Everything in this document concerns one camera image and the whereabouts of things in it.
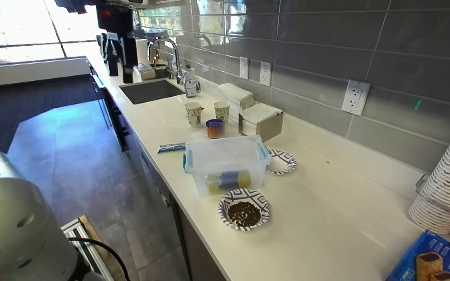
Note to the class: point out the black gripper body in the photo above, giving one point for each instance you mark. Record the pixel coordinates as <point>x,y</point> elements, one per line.
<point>114,19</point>

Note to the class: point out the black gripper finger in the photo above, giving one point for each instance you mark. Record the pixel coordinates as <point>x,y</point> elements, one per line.
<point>109,52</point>
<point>126,63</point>

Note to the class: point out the blue patterned paper plate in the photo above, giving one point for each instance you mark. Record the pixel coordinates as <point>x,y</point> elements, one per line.
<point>281,161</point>
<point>244,209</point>

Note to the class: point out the brown coffee beans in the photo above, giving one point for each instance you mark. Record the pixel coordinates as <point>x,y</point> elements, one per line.
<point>244,212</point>

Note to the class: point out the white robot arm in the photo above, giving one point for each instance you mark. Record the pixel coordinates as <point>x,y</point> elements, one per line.
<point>11,219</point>

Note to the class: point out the printed paper cup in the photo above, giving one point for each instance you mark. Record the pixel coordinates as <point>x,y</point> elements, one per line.
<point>222,111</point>
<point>194,113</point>

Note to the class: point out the patterned paper cup stack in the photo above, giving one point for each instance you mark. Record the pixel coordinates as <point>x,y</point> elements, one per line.
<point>448,177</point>

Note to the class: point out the white countertop appliance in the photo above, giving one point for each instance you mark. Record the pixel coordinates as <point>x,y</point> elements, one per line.
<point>144,72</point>

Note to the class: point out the dark kitchen sink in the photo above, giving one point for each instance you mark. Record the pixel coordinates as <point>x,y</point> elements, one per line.
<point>148,91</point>

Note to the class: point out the chrome kitchen faucet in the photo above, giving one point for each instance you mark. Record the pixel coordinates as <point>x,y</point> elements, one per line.
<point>172,56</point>

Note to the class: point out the bright window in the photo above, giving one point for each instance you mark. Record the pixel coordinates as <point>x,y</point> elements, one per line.
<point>22,25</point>

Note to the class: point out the blue white snack bar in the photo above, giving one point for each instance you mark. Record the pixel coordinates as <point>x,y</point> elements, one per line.
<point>172,148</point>

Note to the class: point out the orange jar with blue lid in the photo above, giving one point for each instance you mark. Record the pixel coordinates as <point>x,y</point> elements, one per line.
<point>214,128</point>

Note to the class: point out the clear bin with teal latches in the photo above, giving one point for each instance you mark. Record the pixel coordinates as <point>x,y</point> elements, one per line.
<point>225,161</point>

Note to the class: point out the small white box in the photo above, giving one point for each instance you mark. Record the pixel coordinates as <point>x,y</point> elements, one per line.
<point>261,122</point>

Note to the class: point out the blue yellow roll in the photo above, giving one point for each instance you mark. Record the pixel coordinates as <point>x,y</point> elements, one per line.
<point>228,181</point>

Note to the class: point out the blue snack box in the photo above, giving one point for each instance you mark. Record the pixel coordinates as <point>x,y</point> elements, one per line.
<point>422,258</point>

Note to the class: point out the white wall switch plate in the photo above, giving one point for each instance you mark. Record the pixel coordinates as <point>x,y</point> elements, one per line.
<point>242,67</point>

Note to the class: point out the white wall outlet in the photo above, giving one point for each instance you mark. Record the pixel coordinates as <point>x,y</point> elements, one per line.
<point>264,74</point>
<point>355,97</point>

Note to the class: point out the wooden white floor frame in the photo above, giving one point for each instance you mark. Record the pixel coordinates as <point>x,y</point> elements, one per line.
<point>78,228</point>

